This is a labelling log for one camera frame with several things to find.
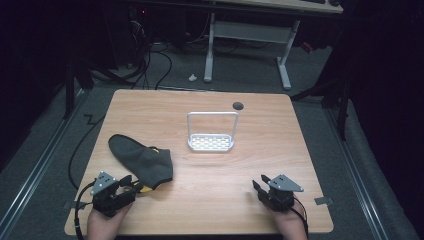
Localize right hand-held gripper cable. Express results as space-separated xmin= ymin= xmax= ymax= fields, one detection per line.
xmin=292 ymin=196 xmax=310 ymax=236

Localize black metal stand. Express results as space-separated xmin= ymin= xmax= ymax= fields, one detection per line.
xmin=62 ymin=54 xmax=95 ymax=120
xmin=289 ymin=74 xmax=352 ymax=142

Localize left hand-held gripper cable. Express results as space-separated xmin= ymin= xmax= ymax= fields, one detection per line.
xmin=73 ymin=181 xmax=98 ymax=240

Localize person's right hand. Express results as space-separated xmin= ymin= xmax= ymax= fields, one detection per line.
xmin=265 ymin=203 xmax=308 ymax=240

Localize bundle of black cables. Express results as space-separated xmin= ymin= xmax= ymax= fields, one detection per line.
xmin=89 ymin=19 xmax=174 ymax=91

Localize white metal rack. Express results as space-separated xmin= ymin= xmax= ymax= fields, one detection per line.
xmin=186 ymin=111 xmax=240 ymax=153

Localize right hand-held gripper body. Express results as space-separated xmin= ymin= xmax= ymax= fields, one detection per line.
xmin=259 ymin=173 xmax=305 ymax=213

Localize black floor cable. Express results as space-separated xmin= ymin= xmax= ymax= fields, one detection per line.
xmin=67 ymin=113 xmax=107 ymax=192

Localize dark grey cloth bag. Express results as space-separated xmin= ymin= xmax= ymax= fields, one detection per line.
xmin=107 ymin=133 xmax=174 ymax=194

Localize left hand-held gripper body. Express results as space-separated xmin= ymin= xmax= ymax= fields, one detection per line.
xmin=89 ymin=170 xmax=137 ymax=218

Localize person's left hand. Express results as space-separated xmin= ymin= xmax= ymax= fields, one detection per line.
xmin=87 ymin=202 xmax=134 ymax=240

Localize metal floor rail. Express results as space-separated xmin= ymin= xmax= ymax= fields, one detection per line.
xmin=0 ymin=89 xmax=88 ymax=236
xmin=324 ymin=106 xmax=390 ymax=240

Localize white-framed desk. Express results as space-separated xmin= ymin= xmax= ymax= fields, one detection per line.
xmin=203 ymin=0 xmax=344 ymax=91

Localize hand-held gripper cable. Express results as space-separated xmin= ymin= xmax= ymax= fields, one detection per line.
xmin=292 ymin=196 xmax=310 ymax=236
xmin=73 ymin=181 xmax=98 ymax=240

